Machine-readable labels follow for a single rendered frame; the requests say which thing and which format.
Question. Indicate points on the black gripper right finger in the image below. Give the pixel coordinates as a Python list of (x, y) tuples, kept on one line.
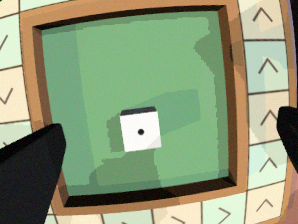
[(287, 128)]

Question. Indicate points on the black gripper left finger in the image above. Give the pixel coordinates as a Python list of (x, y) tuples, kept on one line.
[(29, 171)]

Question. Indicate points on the white die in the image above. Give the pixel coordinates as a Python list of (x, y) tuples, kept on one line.
[(140, 129)]

